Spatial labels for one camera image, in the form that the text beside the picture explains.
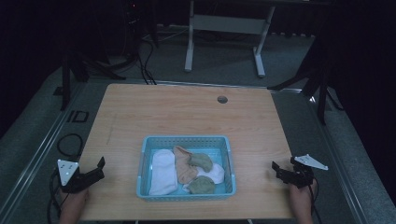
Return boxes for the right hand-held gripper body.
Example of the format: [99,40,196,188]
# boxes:
[279,153,330,189]

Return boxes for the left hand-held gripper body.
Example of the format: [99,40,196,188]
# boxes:
[57,159,98,194]

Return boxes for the person's left hand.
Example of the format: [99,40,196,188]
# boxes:
[59,187,91,210]

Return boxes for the person's right hand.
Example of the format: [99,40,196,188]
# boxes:
[289,179,318,207]

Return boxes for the blue plastic basket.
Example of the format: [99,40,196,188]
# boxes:
[135,134,237,203]

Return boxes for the small white sock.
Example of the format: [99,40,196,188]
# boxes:
[182,162,226,193]

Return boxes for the large white sock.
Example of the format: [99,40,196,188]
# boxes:
[148,148,179,197]

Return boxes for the green sock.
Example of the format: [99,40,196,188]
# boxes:
[187,175,217,195]
[188,152,215,174]

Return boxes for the beige sock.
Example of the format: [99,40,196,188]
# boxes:
[173,146,199,185]

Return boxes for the black metal stand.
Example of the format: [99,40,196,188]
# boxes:
[52,52,127,112]
[266,36,345,126]

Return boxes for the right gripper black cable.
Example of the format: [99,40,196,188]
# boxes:
[307,177,323,224]

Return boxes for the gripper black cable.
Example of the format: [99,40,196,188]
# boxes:
[307,177,323,224]
[46,169,68,224]

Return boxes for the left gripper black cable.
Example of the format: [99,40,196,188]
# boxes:
[46,169,68,224]

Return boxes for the black cable loop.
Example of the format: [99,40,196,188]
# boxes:
[56,133,85,159]

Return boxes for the metal floor rail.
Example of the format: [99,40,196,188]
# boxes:
[306,94,370,224]
[0,81,90,218]

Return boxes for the black floor cables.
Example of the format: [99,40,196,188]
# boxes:
[135,38,158,86]

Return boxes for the white desk frame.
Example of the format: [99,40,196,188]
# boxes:
[184,0,276,78]

